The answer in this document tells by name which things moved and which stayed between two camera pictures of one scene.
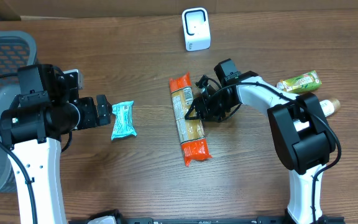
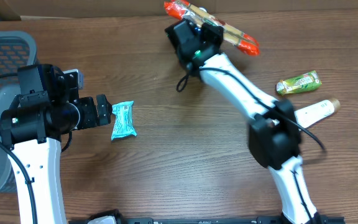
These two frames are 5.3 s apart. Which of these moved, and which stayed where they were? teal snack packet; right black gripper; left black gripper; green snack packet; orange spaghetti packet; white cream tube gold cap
Moved: right black gripper; orange spaghetti packet
Stayed: white cream tube gold cap; green snack packet; teal snack packet; left black gripper
